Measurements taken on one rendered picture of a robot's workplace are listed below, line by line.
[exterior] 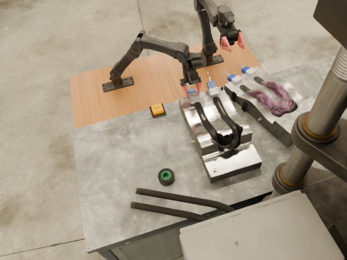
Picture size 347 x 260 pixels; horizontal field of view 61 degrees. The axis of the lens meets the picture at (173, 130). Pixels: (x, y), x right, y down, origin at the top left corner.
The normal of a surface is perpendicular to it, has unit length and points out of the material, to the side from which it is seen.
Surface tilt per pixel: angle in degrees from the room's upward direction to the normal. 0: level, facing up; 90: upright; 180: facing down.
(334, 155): 0
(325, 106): 90
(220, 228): 0
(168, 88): 0
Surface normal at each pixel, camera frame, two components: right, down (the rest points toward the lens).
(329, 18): -0.95, 0.28
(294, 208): -0.08, -0.58
